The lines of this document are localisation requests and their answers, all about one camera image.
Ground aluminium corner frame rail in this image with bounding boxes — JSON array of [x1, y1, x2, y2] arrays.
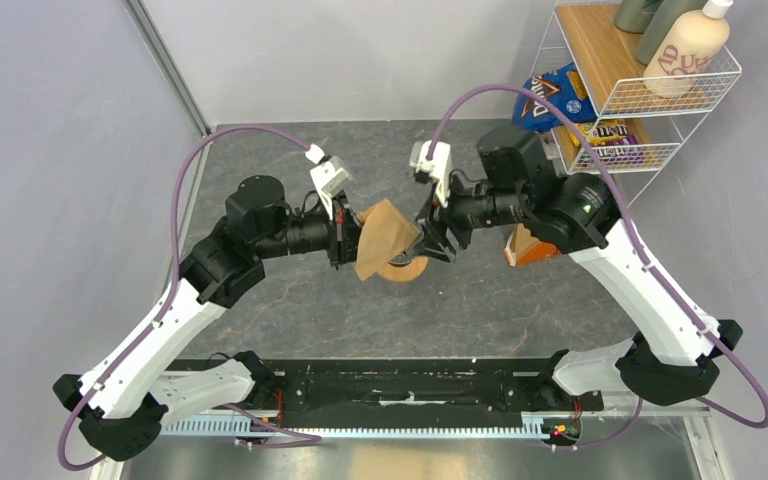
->
[[122, 0, 213, 136]]

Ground dark green bottle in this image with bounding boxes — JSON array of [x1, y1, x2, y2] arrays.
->
[[613, 0, 662, 34]]

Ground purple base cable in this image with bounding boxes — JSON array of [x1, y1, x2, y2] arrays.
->
[[224, 400, 326, 452]]

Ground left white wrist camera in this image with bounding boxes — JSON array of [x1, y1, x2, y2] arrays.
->
[[305, 144, 353, 220]]

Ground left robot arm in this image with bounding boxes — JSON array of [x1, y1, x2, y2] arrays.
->
[[53, 175, 360, 461]]

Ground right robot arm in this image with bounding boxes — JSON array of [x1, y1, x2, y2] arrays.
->
[[408, 126, 743, 409]]

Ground grey green bottle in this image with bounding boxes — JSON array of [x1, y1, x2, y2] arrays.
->
[[634, 0, 706, 65]]

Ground round wooden dripper stand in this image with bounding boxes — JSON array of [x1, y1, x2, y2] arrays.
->
[[377, 256, 429, 283]]

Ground blue Doritos chip bag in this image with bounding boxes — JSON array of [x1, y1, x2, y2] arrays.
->
[[511, 63, 597, 133]]

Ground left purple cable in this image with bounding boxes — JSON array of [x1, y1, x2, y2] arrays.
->
[[57, 123, 326, 472]]

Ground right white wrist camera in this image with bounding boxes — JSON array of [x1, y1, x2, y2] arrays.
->
[[408, 140, 452, 208]]

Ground cream lotion pump bottle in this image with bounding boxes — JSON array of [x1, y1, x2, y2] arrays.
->
[[643, 0, 733, 99]]

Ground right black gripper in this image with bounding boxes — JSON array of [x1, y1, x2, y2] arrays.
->
[[407, 168, 529, 265]]

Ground yellow M&M candy bag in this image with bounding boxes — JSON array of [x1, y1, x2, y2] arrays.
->
[[560, 119, 644, 168]]

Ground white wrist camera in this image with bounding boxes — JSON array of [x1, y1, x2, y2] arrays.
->
[[305, 144, 353, 220], [408, 140, 452, 208]]

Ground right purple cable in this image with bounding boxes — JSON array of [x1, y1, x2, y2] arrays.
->
[[423, 83, 768, 452]]

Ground white wire shelf rack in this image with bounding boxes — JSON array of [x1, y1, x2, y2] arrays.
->
[[532, 1, 742, 203]]

